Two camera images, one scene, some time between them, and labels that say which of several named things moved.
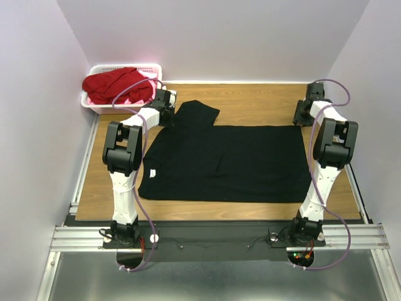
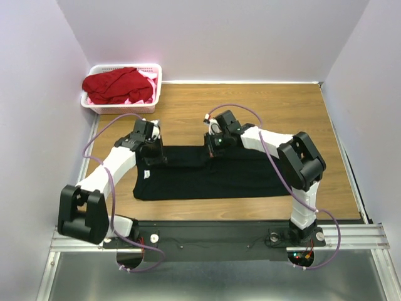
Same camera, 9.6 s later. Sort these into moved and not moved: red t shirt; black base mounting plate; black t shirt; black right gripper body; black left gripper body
Moved: black left gripper body; black t shirt; black right gripper body
Not moved: black base mounting plate; red t shirt
